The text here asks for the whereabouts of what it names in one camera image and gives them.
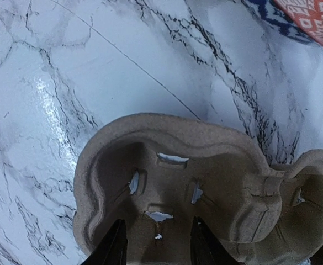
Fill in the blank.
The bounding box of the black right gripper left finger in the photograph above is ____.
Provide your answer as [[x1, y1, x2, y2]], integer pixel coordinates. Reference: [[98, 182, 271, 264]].
[[81, 219, 128, 265]]

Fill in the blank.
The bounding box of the red patterned ceramic bowl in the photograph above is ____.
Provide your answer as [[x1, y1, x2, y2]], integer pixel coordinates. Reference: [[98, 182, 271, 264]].
[[242, 0, 323, 46]]

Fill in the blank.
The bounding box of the brown cardboard cup carrier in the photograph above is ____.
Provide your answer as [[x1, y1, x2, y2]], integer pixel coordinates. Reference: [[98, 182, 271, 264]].
[[73, 113, 323, 264]]

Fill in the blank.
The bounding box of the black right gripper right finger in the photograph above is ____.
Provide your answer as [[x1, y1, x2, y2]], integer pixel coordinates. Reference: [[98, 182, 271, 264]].
[[190, 216, 240, 265]]

